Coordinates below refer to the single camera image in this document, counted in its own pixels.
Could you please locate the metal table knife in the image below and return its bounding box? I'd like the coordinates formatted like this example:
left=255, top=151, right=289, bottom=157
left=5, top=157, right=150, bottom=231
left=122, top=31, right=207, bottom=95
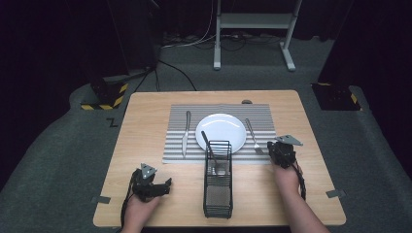
left=181, top=110, right=192, bottom=159

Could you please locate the white floor cable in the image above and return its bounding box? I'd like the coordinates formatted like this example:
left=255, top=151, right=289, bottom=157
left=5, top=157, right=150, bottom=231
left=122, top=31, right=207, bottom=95
left=160, top=0, right=218, bottom=50

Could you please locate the black yellow striped base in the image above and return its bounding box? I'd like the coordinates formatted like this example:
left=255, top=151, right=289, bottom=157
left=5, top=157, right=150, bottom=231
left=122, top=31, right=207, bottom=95
left=80, top=75, right=129, bottom=112
left=311, top=82, right=362, bottom=112

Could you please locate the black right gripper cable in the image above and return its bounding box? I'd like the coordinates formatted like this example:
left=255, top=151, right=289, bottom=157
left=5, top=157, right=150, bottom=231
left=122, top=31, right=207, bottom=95
left=291, top=160, right=307, bottom=202

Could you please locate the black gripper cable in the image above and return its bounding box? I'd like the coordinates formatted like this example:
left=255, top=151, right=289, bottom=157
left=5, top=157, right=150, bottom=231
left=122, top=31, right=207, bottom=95
left=120, top=170, right=138, bottom=229
left=291, top=160, right=307, bottom=202

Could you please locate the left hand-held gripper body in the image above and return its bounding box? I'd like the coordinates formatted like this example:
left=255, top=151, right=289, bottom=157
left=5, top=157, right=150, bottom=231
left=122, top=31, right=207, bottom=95
left=130, top=162, right=160, bottom=204

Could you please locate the white round plate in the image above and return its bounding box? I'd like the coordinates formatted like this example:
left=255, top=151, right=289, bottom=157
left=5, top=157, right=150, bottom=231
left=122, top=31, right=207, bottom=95
left=194, top=113, right=248, bottom=154

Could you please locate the bundle of floor cables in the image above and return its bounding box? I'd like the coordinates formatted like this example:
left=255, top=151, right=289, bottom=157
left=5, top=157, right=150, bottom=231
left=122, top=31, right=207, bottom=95
left=163, top=31, right=284, bottom=52

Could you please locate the grey striped placemat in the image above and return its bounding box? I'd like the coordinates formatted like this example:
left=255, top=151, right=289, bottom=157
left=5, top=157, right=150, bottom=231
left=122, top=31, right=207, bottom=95
left=161, top=103, right=278, bottom=165

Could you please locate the person's right hand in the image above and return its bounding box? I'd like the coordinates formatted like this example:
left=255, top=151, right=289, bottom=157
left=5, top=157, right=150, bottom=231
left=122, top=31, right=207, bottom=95
left=272, top=161, right=304, bottom=196

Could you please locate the metal fork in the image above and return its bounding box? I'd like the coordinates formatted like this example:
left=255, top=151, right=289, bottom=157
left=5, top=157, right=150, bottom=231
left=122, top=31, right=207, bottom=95
left=244, top=117, right=265, bottom=156

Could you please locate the person's left hand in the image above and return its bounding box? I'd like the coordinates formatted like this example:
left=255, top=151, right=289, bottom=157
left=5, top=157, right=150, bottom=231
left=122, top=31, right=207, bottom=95
left=123, top=194, right=162, bottom=230

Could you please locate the grey tape piece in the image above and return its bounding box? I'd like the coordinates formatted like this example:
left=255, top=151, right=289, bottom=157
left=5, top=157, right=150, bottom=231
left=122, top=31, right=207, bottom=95
left=326, top=188, right=347, bottom=199
left=90, top=195, right=112, bottom=205

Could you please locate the black wire cutlery caddy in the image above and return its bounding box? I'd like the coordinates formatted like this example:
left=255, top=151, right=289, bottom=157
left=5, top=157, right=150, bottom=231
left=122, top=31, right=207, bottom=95
left=202, top=139, right=234, bottom=219

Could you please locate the black floor cable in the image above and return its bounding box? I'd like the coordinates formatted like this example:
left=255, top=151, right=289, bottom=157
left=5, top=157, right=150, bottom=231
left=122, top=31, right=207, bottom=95
left=157, top=58, right=198, bottom=92

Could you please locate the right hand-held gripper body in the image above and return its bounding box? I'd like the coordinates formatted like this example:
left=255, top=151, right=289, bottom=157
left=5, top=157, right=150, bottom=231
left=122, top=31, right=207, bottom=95
left=269, top=134, right=304, bottom=170

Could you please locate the metal spoon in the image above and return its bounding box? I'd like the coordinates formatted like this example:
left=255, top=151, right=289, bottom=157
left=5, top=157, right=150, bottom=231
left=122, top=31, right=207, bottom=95
left=200, top=130, right=228, bottom=173

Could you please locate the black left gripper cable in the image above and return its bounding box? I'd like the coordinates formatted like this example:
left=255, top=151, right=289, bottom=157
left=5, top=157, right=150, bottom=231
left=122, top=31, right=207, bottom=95
left=120, top=170, right=138, bottom=229

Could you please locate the white metal stand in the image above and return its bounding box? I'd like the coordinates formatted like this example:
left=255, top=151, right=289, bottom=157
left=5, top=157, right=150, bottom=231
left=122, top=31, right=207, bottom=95
left=212, top=0, right=304, bottom=73

